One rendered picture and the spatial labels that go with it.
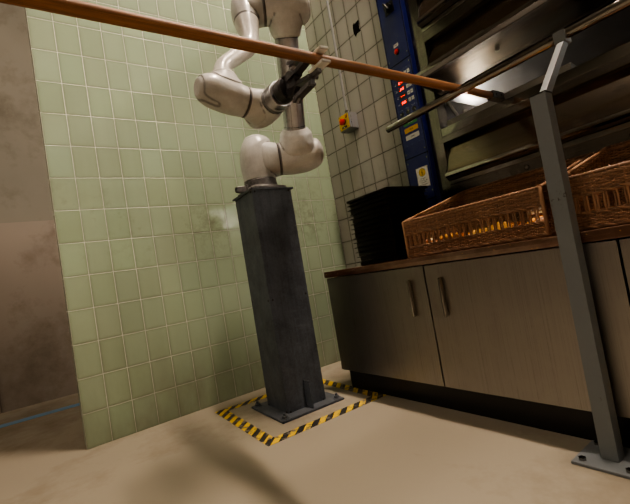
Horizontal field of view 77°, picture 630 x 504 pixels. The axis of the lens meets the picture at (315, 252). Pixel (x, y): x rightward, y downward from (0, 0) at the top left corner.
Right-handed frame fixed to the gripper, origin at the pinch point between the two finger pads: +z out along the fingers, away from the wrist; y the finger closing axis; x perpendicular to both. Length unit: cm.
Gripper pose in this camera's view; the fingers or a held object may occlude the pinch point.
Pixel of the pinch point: (318, 59)
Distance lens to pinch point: 123.3
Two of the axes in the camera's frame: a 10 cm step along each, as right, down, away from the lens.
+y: 1.7, 9.8, -0.4
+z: 5.7, -1.3, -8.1
